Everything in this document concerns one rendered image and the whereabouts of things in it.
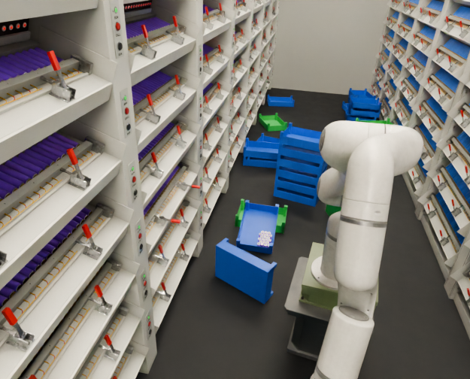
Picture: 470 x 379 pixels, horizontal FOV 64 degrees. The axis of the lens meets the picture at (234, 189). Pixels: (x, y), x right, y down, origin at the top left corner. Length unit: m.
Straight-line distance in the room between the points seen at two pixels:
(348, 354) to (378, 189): 0.33
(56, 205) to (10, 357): 0.29
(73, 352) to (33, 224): 0.40
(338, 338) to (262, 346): 0.91
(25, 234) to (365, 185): 0.64
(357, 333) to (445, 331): 1.24
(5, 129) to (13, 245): 0.20
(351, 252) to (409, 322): 1.24
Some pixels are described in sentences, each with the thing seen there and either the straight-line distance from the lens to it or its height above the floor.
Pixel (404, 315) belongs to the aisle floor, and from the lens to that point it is 2.01.
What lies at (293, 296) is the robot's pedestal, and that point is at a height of 0.28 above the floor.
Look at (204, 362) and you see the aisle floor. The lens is 1.65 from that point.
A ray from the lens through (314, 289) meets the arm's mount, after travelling 1.45.
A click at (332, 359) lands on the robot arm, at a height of 0.70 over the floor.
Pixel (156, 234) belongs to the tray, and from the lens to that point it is 1.39.
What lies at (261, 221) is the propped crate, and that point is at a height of 0.07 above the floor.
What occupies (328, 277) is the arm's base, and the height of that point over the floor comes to 0.39.
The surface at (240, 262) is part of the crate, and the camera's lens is 1.79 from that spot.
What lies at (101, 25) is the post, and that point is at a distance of 0.94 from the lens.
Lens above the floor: 1.36
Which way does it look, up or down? 30 degrees down
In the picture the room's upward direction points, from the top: 3 degrees clockwise
